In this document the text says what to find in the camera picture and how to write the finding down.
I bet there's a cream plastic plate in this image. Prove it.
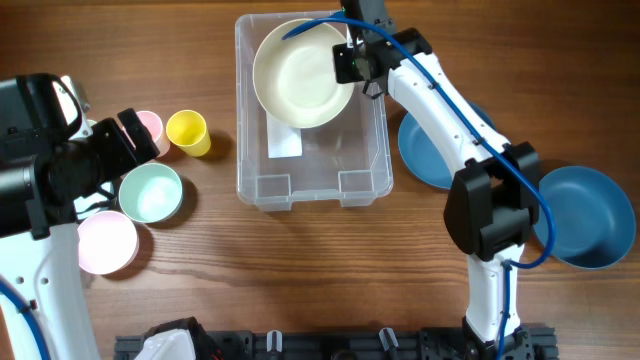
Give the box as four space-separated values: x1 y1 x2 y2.
253 18 354 129

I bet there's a mint green bowl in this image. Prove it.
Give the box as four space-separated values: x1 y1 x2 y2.
118 162 184 224

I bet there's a pink plastic bowl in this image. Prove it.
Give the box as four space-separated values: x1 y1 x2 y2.
78 211 139 275

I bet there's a pink plastic cup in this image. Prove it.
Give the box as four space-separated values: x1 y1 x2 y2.
136 110 171 157

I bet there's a yellow plastic cup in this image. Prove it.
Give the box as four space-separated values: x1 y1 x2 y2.
165 110 211 157

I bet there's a dark blue deep plate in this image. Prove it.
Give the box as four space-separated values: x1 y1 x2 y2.
539 166 637 270

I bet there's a light blue plastic bowl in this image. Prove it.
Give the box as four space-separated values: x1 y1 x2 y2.
74 182 116 221

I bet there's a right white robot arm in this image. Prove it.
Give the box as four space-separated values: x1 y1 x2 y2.
335 1 545 359

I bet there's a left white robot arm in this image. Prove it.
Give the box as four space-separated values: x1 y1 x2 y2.
1 73 159 359

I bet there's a clear plastic storage container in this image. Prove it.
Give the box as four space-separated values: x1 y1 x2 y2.
235 11 393 211

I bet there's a white label sticker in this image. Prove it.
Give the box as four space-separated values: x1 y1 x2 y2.
266 113 303 159

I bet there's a right blue cable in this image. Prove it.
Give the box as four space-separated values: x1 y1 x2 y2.
281 10 558 360

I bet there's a blue cable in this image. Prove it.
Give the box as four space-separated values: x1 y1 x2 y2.
281 10 558 360
0 277 51 360

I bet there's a left blue cable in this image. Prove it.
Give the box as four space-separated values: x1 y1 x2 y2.
0 277 51 360

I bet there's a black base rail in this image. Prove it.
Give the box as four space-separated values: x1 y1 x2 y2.
113 317 560 360

